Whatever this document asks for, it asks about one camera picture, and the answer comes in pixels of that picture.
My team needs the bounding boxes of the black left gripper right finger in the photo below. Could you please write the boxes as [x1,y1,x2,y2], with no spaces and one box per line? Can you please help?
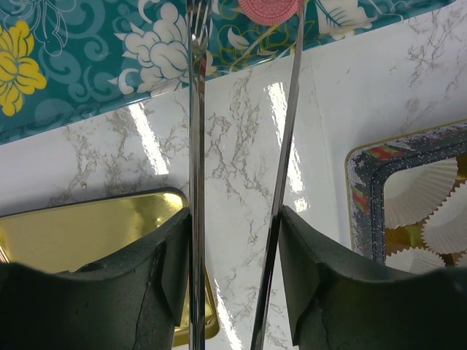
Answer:
[279,206,466,349]

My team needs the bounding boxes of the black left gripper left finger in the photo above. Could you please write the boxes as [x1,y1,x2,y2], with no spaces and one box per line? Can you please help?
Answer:
[1,209,190,349]

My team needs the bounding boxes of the metal tongs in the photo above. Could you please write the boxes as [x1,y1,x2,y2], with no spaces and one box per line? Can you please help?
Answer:
[186,1,307,349]

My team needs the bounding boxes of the white paper cup bottom-left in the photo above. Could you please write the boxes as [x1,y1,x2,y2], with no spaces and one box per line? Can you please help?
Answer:
[385,247,445,274]

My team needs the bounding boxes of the gold tin lid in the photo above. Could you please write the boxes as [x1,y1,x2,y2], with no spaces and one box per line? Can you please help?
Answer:
[0,187,220,348]

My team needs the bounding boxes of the white paper cup centre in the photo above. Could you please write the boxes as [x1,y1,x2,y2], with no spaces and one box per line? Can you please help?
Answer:
[422,184,466,254]

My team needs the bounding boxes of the dark cookie tin box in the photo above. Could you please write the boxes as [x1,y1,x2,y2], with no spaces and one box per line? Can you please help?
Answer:
[346,120,466,264]

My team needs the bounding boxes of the teal floral tray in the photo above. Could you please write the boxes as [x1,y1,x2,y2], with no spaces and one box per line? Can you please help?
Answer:
[1,1,446,144]

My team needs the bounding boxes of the pink round cookie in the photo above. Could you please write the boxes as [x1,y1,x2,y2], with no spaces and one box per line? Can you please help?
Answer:
[239,0,302,26]

